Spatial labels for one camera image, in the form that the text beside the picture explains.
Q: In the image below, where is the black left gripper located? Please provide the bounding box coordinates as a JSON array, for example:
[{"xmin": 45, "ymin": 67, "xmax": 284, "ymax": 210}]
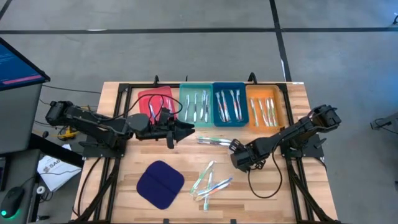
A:
[{"xmin": 149, "ymin": 120, "xmax": 196, "ymax": 149}]

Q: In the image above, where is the teal plastic bin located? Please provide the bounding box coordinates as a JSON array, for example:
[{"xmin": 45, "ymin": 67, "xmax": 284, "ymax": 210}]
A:
[{"xmin": 178, "ymin": 82, "xmax": 215, "ymax": 128}]

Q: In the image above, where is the blue plastic bin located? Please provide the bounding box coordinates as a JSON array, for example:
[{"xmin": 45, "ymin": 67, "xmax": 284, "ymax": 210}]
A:
[{"xmin": 212, "ymin": 82, "xmax": 249, "ymax": 128}]

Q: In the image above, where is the pink plastic bin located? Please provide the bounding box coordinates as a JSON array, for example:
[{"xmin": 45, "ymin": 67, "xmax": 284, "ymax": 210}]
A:
[{"xmin": 137, "ymin": 85, "xmax": 180, "ymax": 125}]

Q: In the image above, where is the purple folded cloth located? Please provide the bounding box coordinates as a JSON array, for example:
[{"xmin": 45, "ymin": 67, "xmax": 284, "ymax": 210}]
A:
[{"xmin": 136, "ymin": 160, "xmax": 185, "ymax": 210}]

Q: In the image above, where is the orange plastic bin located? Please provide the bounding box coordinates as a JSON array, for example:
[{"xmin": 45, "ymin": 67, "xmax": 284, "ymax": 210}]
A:
[{"xmin": 245, "ymin": 84, "xmax": 285, "ymax": 130}]

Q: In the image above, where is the yellow hand tool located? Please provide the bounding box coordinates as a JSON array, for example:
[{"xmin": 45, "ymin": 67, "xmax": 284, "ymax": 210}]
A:
[{"xmin": 57, "ymin": 129, "xmax": 78, "ymax": 141}]

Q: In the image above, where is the white paper sheet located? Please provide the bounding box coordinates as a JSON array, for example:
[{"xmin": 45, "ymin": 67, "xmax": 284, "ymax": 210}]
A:
[{"xmin": 36, "ymin": 144, "xmax": 83, "ymax": 193}]

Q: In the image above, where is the black side desk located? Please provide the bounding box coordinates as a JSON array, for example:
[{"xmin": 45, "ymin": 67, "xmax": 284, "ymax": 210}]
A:
[{"xmin": 0, "ymin": 133, "xmax": 85, "ymax": 224}]

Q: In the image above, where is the large black monitor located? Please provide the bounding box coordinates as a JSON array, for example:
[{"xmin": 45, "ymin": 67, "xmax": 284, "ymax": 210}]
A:
[{"xmin": 0, "ymin": 37, "xmax": 51, "ymax": 91}]

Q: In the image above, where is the black keyboard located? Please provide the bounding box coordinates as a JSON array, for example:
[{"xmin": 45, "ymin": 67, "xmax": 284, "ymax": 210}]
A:
[{"xmin": 0, "ymin": 157, "xmax": 7, "ymax": 192}]

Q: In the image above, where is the black computer mouse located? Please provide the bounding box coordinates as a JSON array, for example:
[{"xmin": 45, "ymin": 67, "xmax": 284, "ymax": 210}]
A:
[{"xmin": 0, "ymin": 185, "xmax": 25, "ymax": 219}]

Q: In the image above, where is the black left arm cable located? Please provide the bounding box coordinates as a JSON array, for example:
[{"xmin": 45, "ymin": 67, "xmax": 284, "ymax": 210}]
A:
[{"xmin": 126, "ymin": 92, "xmax": 184, "ymax": 121}]

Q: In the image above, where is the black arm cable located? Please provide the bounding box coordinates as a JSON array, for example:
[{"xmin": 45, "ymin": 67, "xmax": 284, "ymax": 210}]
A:
[
  {"xmin": 247, "ymin": 148, "xmax": 284, "ymax": 200},
  {"xmin": 126, "ymin": 92, "xmax": 184, "ymax": 121}
]

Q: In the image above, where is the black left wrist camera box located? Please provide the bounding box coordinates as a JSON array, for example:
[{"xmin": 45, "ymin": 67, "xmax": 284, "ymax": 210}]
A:
[{"xmin": 157, "ymin": 107, "xmax": 171, "ymax": 123}]

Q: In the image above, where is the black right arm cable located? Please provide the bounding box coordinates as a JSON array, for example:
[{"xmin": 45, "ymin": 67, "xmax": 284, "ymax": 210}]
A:
[{"xmin": 247, "ymin": 148, "xmax": 284, "ymax": 200}]

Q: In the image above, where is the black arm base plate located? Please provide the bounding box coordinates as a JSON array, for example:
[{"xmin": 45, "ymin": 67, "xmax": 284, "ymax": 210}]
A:
[
  {"xmin": 278, "ymin": 133, "xmax": 325, "ymax": 159},
  {"xmin": 81, "ymin": 132, "xmax": 127, "ymax": 159}
]

